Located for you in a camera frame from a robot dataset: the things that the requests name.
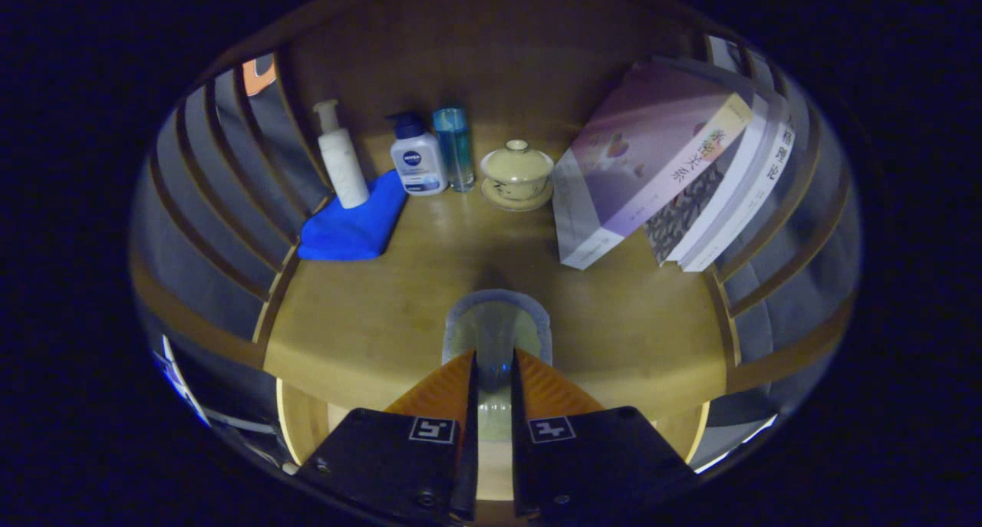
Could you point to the white pump bottle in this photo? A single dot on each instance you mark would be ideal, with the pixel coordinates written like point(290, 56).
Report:
point(341, 166)

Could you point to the wooden countertop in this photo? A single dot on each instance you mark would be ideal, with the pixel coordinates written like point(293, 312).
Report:
point(368, 320)

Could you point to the white lotion bottle blue cap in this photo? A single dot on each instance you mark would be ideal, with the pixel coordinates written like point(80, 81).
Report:
point(418, 166)

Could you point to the wooden cabinet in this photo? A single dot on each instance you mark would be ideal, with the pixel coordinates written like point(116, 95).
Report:
point(499, 51)

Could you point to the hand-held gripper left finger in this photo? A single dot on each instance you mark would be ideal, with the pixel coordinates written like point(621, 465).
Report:
point(469, 466)

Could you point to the blue cloth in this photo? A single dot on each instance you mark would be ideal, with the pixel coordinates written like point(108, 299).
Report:
point(353, 228)

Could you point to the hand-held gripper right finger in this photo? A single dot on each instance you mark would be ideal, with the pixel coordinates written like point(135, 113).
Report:
point(519, 466)

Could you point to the purple book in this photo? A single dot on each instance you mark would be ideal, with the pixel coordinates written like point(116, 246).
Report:
point(637, 166)

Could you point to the blue transparent bottle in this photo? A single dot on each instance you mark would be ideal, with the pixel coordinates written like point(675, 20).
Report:
point(456, 147)

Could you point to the cream lidded teacup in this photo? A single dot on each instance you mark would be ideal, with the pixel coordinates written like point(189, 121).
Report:
point(518, 174)

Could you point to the patterned cover book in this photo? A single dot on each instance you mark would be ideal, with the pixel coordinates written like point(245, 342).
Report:
point(683, 212)

